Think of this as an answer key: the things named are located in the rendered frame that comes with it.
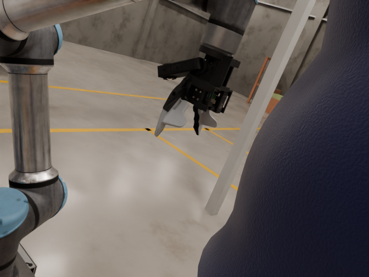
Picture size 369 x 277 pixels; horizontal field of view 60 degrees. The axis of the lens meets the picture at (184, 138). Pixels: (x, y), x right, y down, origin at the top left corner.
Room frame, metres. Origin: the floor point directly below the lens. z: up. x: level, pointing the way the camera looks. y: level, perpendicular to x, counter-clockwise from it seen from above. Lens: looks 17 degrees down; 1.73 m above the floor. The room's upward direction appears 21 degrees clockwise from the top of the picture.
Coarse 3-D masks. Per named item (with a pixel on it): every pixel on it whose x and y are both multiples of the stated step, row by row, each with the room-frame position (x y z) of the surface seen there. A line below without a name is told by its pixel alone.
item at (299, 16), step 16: (304, 0) 3.27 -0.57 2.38; (304, 16) 3.27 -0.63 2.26; (288, 32) 3.28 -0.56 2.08; (288, 48) 3.25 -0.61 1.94; (272, 64) 3.29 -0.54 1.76; (272, 80) 3.24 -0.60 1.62; (256, 96) 3.30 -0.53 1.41; (256, 112) 3.25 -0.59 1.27; (256, 128) 3.33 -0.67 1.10; (240, 144) 3.27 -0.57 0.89; (240, 160) 3.30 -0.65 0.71; (224, 176) 3.28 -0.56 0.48; (224, 192) 3.28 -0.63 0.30; (208, 208) 3.29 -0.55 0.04
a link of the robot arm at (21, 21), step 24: (0, 0) 0.55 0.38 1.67; (24, 0) 0.55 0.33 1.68; (48, 0) 0.54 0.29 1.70; (72, 0) 0.54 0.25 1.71; (96, 0) 0.54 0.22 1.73; (120, 0) 0.55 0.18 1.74; (0, 24) 0.55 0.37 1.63; (24, 24) 0.56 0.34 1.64; (48, 24) 0.57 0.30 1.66; (0, 48) 0.60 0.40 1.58
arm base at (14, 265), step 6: (6, 264) 0.56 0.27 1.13; (12, 264) 0.58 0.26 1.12; (0, 270) 0.55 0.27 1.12; (6, 270) 0.56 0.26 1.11; (12, 270) 0.58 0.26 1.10; (18, 270) 0.61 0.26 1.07; (0, 276) 0.55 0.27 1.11; (6, 276) 0.56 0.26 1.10; (12, 276) 0.57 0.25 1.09; (18, 276) 0.60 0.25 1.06
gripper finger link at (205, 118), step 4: (196, 108) 0.70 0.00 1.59; (196, 112) 0.71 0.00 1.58; (200, 112) 0.71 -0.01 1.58; (204, 112) 0.71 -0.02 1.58; (208, 112) 0.70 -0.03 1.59; (196, 116) 0.72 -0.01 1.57; (200, 116) 0.72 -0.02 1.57; (204, 116) 0.71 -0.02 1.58; (208, 116) 0.71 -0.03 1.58; (196, 120) 0.72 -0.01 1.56; (200, 120) 0.72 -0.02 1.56; (204, 120) 0.72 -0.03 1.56; (208, 120) 0.71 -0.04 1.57; (212, 120) 0.70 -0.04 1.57; (196, 124) 0.73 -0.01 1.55; (200, 124) 0.73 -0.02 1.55; (204, 124) 0.72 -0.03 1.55; (208, 124) 0.72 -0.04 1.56; (212, 124) 0.71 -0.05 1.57; (216, 124) 0.70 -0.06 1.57; (196, 128) 0.73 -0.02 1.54; (200, 128) 0.73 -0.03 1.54; (196, 132) 0.74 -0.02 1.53
